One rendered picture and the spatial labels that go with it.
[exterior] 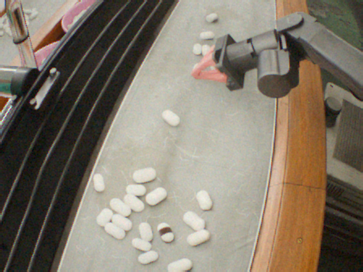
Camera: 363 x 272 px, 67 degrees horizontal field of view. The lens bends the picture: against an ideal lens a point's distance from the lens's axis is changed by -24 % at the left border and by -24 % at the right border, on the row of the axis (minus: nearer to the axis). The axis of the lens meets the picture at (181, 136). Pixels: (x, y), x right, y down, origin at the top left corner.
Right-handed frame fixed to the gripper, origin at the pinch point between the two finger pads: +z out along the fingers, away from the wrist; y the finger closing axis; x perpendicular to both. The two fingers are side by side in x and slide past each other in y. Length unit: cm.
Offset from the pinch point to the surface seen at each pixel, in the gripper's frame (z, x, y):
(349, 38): -23, 124, -176
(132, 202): 5.1, -0.2, 26.8
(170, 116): 4.1, 0.7, 8.8
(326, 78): 1, 103, -111
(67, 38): -17.5, -27.2, 31.7
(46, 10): 48, -34, -31
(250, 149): -6.2, 12.0, 10.7
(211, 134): -0.4, 7.0, 9.4
